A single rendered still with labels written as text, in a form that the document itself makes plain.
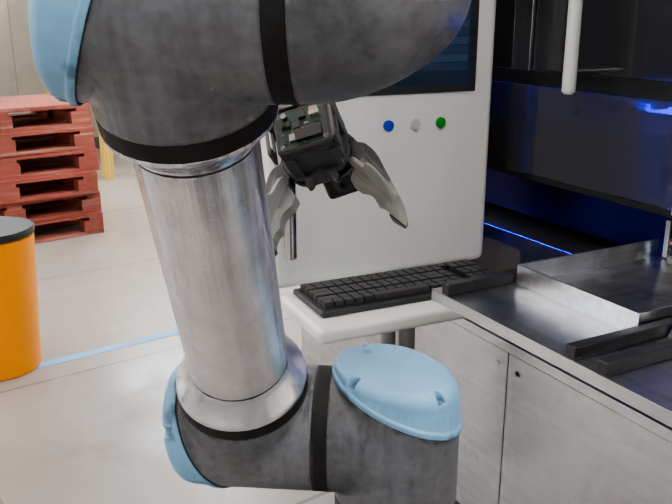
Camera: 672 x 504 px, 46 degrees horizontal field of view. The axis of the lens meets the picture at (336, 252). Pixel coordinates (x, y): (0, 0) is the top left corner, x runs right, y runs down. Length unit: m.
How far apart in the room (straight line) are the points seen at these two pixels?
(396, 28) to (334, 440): 0.39
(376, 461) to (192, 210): 0.30
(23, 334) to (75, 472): 0.79
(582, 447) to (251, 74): 1.43
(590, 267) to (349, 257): 0.47
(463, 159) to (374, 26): 1.28
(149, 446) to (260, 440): 1.98
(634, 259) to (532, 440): 0.52
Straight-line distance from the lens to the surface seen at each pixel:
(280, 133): 0.79
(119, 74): 0.46
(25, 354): 3.24
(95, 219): 5.13
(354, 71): 0.44
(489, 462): 2.04
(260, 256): 0.57
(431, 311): 1.46
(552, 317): 1.26
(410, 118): 1.61
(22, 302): 3.17
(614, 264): 1.54
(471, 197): 1.72
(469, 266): 1.64
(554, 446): 1.83
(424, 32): 0.46
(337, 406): 0.71
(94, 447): 2.71
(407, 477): 0.72
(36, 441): 2.80
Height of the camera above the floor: 1.33
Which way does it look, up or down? 17 degrees down
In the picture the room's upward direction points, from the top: straight up
